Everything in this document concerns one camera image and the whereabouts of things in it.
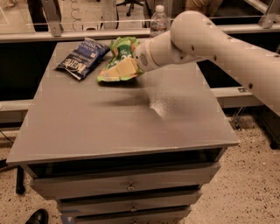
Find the black office chair base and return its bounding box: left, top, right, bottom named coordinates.
left=116, top=0, right=145, bottom=17

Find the clear plastic water bottle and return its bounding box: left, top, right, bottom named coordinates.
left=150, top=5, right=168, bottom=38

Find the blue chip bag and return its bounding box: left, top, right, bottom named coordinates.
left=57, top=38, right=110, bottom=81

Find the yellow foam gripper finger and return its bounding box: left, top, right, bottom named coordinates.
left=103, top=57, right=137, bottom=78

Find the green rice chip bag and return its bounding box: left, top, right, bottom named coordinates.
left=97, top=37, right=144, bottom=82

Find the black shoe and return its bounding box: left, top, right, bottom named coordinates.
left=25, top=209, right=49, bottom=224

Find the metal railing frame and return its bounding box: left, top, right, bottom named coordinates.
left=0, top=0, right=280, bottom=110

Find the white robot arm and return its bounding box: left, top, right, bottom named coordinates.
left=99, top=10, right=280, bottom=115

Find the grey drawer cabinet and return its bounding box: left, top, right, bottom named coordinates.
left=8, top=42, right=238, bottom=224

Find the black stand leg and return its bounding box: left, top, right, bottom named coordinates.
left=16, top=165, right=25, bottom=194

